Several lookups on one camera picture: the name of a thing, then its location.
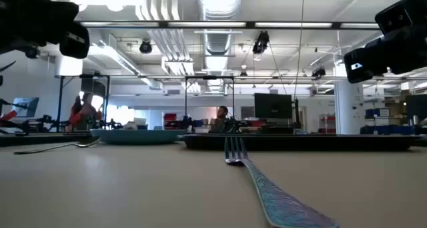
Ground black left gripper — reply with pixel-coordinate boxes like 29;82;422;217
0;0;90;59

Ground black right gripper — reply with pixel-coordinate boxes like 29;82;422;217
344;0;427;84

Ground black plastic tray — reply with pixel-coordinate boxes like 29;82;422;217
183;133;418;152

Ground blue round plate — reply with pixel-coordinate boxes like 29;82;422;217
89;128;187;145

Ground black ceiling-hung reel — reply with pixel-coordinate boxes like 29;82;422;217
139;39;153;55
25;46;40;59
252;30;270;55

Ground white round column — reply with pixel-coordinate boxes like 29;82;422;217
334;63;365;135

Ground blue storage bins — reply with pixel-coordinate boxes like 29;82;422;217
360;107;415;135

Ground black monitor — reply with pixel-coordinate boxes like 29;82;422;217
254;93;293;119

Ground seated person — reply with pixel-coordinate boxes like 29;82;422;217
209;105;230;133

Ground black metal frame stand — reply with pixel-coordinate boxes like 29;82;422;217
55;73;111;132
183;75;236;128

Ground thin hanging cable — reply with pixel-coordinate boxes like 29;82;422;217
293;0;306;99

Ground wall screen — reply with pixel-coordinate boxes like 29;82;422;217
12;97;40;118

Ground black aluminium table frame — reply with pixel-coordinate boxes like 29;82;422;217
0;131;427;148

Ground black overhead frame bar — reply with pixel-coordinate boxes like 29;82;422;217
78;20;381;31

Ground silver ceiling air duct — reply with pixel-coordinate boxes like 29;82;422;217
198;0;244;89

